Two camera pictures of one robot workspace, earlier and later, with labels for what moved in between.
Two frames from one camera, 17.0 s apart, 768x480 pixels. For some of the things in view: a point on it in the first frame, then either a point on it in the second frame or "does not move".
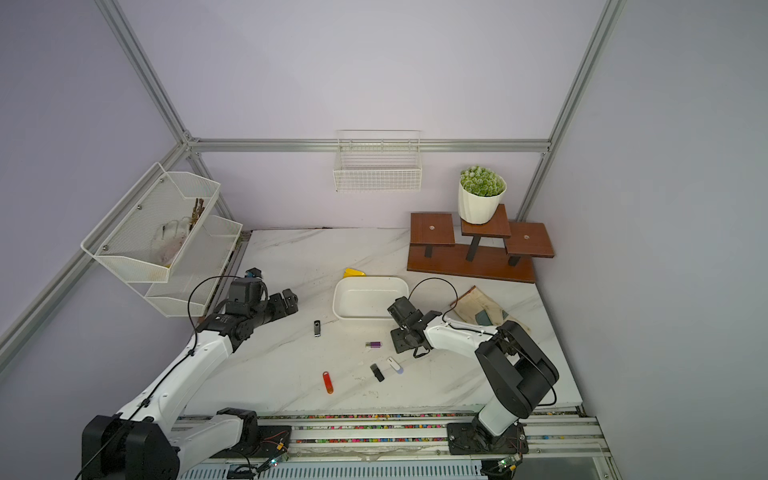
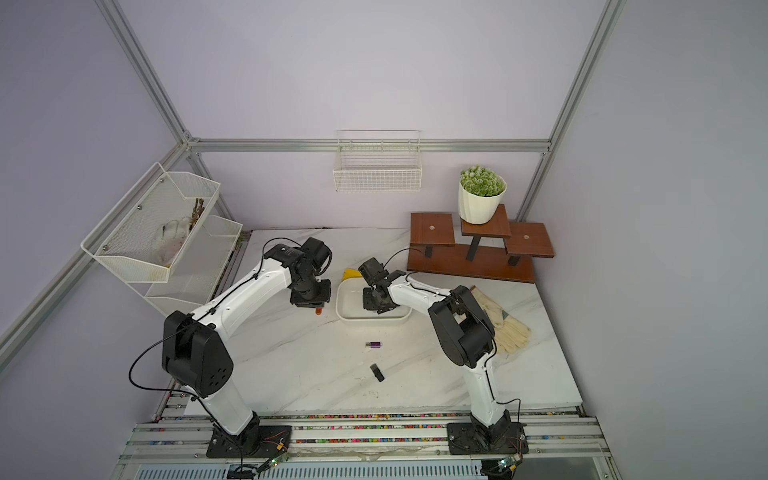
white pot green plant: [479, 193] does not move
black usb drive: [377, 372] does not move
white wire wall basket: [378, 161] does not move
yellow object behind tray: [349, 272] does not move
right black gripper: [399, 341] -> [369, 303]
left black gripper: [280, 310] -> [320, 301]
